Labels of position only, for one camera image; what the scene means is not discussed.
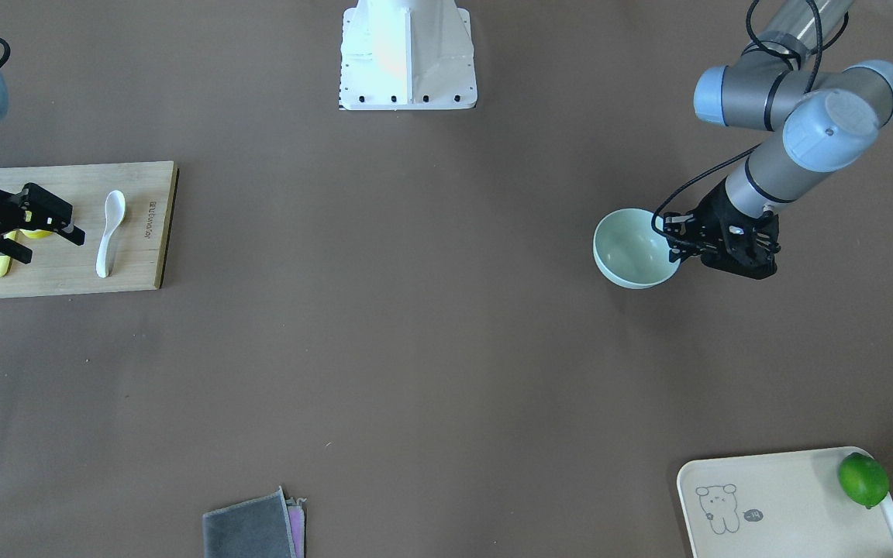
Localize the pale green bowl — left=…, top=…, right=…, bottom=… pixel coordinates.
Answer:
left=592, top=208, right=680, bottom=290

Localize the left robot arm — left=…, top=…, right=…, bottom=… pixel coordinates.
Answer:
left=650, top=1, right=893, bottom=280

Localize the bamboo cutting board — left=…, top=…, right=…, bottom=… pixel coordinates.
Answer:
left=0, top=161, right=179, bottom=301

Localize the cream tray with bear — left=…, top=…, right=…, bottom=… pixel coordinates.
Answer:
left=677, top=447, right=893, bottom=557

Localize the yellow lemon slice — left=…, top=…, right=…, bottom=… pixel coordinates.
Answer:
left=20, top=229, right=53, bottom=239

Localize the green lime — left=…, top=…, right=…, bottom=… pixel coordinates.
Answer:
left=837, top=452, right=890, bottom=509

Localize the yellow plastic spoon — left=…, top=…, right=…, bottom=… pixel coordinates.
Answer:
left=0, top=230, right=18, bottom=278

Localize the grey folded cloth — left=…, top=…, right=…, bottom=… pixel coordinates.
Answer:
left=202, top=487, right=307, bottom=557

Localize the white ceramic spoon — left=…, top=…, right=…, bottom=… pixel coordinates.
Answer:
left=95, top=190, right=127, bottom=278

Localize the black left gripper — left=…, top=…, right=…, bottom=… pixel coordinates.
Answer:
left=662, top=177, right=781, bottom=280

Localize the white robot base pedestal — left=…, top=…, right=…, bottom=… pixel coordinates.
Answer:
left=338, top=1, right=478, bottom=111

